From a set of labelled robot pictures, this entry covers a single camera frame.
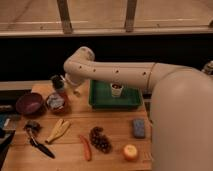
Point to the yellow banana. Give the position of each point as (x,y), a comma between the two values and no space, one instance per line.
(59,129)

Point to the white cup in tray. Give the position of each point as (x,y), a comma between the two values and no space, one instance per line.
(116,90)

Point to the orange apple fruit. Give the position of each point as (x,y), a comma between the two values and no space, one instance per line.
(130,152)

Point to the purple bowl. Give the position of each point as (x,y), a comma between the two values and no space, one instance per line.
(29,103)

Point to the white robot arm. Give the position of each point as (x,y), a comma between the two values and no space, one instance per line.
(181,108)

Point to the orange carrot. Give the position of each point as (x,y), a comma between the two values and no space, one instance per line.
(86,146)

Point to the black handled fork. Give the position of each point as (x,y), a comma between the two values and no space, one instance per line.
(32,128)

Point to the blue sponge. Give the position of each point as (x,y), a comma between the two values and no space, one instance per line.
(139,128)

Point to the dark grape bunch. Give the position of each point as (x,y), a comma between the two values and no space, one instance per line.
(99,140)

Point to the green plastic tray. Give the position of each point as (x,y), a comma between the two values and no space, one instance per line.
(100,97)

